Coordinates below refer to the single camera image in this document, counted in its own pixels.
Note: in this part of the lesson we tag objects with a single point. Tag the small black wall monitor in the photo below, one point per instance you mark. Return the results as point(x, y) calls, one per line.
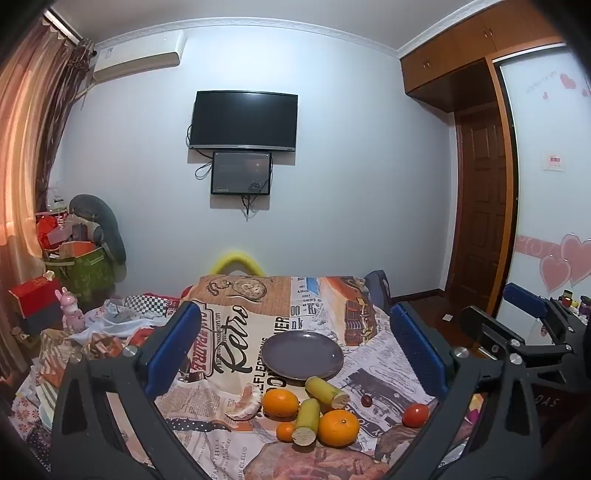
point(241, 173)

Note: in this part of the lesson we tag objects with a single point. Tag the brown wooden door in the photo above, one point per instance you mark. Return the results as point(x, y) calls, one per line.
point(482, 207)

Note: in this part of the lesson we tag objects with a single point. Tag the grey neck pillow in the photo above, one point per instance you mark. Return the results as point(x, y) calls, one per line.
point(108, 226)

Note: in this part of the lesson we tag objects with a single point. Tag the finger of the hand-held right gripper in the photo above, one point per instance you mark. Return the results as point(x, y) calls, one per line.
point(485, 327)
point(526, 300)

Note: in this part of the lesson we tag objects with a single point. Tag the wooden overhead cabinet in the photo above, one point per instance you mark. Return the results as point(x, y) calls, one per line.
point(466, 50)

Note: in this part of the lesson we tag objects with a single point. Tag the green storage bag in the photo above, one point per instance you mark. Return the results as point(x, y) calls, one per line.
point(87, 277)

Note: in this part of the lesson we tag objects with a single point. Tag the orange brown curtain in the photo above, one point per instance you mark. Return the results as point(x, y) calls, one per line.
point(32, 152)

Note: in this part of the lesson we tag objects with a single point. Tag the red tomato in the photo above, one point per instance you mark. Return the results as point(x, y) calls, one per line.
point(415, 415)

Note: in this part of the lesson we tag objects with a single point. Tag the peeled orange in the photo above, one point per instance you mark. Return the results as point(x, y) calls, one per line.
point(244, 402)

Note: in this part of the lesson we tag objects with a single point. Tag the pink bunny toy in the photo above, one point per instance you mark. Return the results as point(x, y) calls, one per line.
point(71, 311)

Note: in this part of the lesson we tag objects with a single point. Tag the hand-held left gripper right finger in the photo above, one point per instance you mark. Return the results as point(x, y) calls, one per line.
point(419, 351)

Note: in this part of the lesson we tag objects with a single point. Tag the white air conditioner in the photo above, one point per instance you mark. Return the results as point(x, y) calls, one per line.
point(138, 55)

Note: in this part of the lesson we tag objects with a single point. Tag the small kumquat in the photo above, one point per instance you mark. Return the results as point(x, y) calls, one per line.
point(285, 432)

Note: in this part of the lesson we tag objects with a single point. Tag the printed newspaper tablecloth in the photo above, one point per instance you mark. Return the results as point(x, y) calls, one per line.
point(258, 314)

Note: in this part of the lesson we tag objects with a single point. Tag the yellow curved chair back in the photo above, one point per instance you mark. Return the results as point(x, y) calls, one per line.
point(238, 263)

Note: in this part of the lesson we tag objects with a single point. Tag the black white checkered cloth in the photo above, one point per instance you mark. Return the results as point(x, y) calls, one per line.
point(147, 303)

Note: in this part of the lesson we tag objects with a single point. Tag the white wardrobe door with hearts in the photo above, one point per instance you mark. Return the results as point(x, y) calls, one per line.
point(549, 207)

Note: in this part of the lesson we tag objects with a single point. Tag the orange with stem dot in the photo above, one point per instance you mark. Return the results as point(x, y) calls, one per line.
point(339, 428)

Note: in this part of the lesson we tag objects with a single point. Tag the black wall television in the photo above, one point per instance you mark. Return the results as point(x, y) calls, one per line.
point(244, 120)

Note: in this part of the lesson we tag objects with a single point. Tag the grey round plate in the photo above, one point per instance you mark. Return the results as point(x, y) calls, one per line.
point(302, 355)

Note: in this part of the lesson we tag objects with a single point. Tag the smooth orange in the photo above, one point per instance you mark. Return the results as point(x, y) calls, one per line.
point(280, 403)

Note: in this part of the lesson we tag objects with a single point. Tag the red box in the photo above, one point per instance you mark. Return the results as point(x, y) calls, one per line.
point(34, 297)

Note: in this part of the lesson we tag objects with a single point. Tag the dark blue backpack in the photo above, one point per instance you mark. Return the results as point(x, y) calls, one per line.
point(379, 286)

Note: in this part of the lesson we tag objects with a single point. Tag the small red white sign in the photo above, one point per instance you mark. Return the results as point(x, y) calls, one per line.
point(553, 161)

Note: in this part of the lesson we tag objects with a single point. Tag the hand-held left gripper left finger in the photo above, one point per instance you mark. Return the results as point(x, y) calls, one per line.
point(171, 351)

